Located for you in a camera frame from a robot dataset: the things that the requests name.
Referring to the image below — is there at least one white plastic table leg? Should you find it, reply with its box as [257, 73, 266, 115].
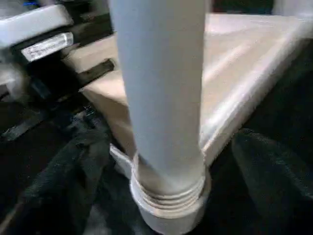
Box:
[109, 0, 213, 235]

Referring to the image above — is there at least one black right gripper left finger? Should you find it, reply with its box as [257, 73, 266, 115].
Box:
[0, 130, 114, 235]

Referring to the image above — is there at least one black work mat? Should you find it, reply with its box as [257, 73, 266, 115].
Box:
[0, 54, 313, 235]

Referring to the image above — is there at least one white plastic table top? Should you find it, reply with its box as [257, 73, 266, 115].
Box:
[63, 12, 313, 169]

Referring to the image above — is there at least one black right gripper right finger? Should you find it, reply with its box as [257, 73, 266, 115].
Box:
[231, 129, 313, 235]

